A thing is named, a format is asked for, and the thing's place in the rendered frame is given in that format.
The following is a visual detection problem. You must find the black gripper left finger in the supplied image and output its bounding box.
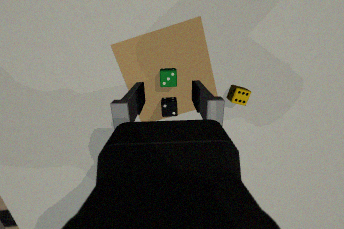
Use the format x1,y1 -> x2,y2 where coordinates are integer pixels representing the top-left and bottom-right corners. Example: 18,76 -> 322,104
110,82 -> 145,130

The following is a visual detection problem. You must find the tan square mat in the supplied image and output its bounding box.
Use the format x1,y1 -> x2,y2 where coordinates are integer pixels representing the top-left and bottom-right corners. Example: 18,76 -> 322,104
111,16 -> 218,122

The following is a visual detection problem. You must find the black die with white pips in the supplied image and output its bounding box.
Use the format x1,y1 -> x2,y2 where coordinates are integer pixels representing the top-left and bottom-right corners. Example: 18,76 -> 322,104
161,97 -> 178,117

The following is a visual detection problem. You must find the green die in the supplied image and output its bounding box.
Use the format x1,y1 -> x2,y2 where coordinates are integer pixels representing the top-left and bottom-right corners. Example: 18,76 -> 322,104
160,68 -> 177,87

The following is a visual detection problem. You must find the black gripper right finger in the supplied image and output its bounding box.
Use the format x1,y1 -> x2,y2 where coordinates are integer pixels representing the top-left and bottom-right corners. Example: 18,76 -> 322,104
192,80 -> 225,127

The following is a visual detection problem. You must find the yellow die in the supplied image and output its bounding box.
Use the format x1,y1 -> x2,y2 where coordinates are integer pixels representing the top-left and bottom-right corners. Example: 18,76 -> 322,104
227,85 -> 251,106

